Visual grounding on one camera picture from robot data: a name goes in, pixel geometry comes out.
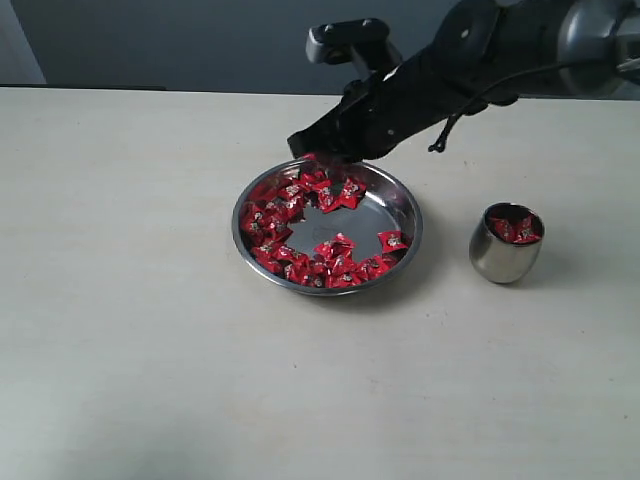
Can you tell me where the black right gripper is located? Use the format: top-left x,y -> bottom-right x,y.
287,1 -> 565,173

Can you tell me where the pile of red candies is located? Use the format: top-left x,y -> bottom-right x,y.
241,166 -> 408,289

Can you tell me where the round steel plate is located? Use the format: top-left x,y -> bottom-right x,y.
231,158 -> 423,297

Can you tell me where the steel cup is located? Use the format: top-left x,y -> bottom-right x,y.
469,202 -> 545,284

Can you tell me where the red snack wrapper packet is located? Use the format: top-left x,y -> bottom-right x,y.
377,230 -> 408,254

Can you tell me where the wrist camera box grey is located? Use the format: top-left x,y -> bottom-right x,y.
305,18 -> 402,80

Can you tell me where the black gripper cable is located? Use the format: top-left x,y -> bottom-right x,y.
427,59 -> 601,154

